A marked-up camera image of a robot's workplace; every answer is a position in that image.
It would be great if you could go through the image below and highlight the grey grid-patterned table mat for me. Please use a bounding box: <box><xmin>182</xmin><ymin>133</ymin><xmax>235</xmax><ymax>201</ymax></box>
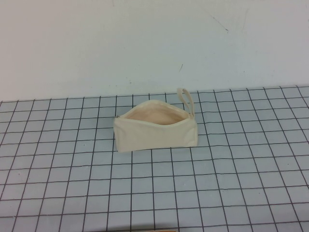
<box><xmin>0</xmin><ymin>86</ymin><xmax>309</xmax><ymax>232</ymax></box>

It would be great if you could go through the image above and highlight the cream canvas zipper pencil case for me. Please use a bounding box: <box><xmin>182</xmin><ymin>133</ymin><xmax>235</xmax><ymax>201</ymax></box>
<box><xmin>112</xmin><ymin>87</ymin><xmax>199</xmax><ymax>154</ymax></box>

